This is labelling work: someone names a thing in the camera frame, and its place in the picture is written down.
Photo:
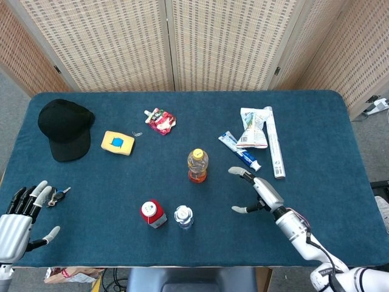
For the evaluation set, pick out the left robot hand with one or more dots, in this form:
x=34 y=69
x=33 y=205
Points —
x=13 y=231

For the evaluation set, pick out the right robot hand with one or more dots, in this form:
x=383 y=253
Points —
x=267 y=191

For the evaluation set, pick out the orange tea bottle yellow cap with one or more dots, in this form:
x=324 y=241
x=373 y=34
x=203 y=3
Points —
x=198 y=165

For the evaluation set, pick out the clear water bottle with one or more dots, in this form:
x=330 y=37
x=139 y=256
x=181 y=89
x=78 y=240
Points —
x=183 y=216

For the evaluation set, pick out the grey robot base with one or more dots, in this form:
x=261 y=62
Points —
x=188 y=280

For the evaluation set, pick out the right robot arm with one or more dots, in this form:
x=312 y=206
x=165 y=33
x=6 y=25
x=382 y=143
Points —
x=299 y=237

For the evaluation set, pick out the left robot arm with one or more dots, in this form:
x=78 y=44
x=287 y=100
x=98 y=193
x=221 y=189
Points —
x=4 y=276

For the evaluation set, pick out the white wrap roll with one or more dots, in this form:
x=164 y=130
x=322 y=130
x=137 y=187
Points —
x=276 y=152

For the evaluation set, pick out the white blue toothpaste tube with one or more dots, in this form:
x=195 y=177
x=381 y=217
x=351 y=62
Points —
x=243 y=153

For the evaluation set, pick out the bunch of keys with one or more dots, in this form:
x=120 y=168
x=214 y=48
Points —
x=56 y=197

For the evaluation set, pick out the crumpled white snack bag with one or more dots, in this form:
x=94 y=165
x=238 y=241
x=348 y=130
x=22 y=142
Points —
x=253 y=130

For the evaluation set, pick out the brown cardboard panel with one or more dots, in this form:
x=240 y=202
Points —
x=263 y=280

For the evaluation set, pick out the black baseball cap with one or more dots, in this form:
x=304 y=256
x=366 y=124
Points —
x=65 y=130

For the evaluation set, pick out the black box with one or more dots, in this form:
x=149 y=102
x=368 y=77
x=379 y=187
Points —
x=381 y=187

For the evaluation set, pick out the red juice bottle white cap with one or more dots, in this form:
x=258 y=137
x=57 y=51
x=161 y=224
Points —
x=152 y=213

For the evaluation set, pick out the blue tablecloth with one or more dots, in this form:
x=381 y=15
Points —
x=121 y=182

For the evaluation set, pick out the red snack pouch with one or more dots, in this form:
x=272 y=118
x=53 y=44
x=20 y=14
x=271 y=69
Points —
x=162 y=121

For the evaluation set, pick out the yellow sponge blue centre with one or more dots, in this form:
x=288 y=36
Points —
x=124 y=146

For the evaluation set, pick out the white power strip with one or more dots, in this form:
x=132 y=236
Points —
x=378 y=105

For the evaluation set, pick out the metal paper clip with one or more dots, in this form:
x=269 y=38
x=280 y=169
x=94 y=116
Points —
x=137 y=133

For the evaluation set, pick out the woven folding screen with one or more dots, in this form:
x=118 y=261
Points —
x=115 y=45

